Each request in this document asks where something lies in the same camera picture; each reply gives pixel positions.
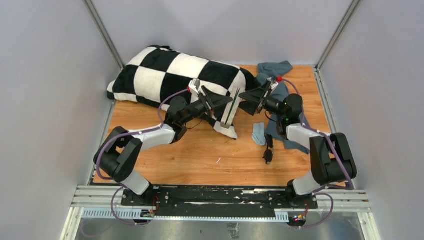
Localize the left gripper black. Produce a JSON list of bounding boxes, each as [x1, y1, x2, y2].
[[180, 86, 232, 126]]

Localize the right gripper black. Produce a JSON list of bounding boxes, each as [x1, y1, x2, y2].
[[236, 81, 288, 119]]

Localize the grey glasses case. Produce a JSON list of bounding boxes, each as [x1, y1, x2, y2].
[[220, 88, 242, 129]]

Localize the light blue cleaning cloth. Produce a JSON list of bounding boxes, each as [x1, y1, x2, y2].
[[251, 122, 266, 146]]

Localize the black white checkered pillow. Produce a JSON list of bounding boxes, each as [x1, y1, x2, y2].
[[106, 45, 260, 140]]

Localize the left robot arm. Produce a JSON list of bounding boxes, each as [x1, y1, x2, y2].
[[93, 86, 233, 207]]

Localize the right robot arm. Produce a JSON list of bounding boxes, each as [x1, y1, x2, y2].
[[239, 79, 358, 209]]

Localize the black sunglasses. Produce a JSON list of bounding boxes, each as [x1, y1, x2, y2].
[[262, 134, 274, 165]]

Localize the grey-blue towel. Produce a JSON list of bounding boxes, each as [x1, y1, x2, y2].
[[256, 61, 310, 155]]

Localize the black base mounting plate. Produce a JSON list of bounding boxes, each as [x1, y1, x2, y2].
[[121, 185, 318, 218]]

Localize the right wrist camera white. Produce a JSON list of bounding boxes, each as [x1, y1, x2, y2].
[[267, 76, 281, 92]]

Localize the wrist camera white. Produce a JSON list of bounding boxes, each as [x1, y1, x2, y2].
[[267, 76, 281, 92], [188, 78, 201, 96]]

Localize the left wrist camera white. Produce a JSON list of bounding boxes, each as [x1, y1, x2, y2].
[[188, 78, 201, 96]]

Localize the aluminium frame rail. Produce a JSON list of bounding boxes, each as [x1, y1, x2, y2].
[[71, 185, 372, 223]]

